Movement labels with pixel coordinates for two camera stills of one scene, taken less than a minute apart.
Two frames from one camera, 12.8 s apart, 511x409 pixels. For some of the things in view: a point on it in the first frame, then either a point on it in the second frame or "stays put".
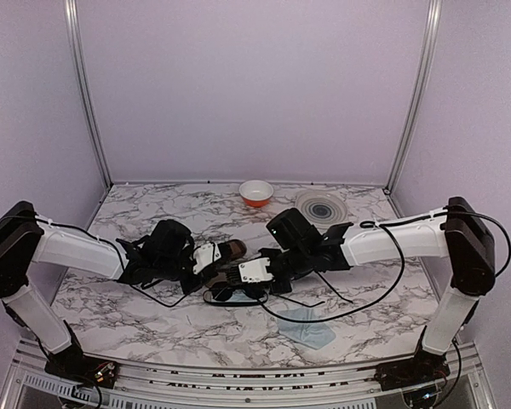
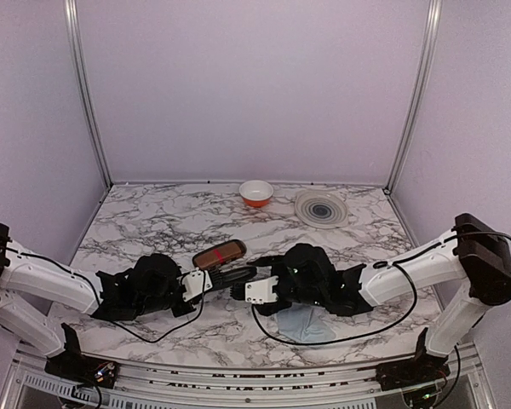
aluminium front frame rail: x=31 y=384 stays put
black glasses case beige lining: x=238 y=299 -> x=232 y=276
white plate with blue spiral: x=322 y=208 stays put
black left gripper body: x=189 y=287 -> x=190 y=308
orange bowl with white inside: x=255 y=193 stays put
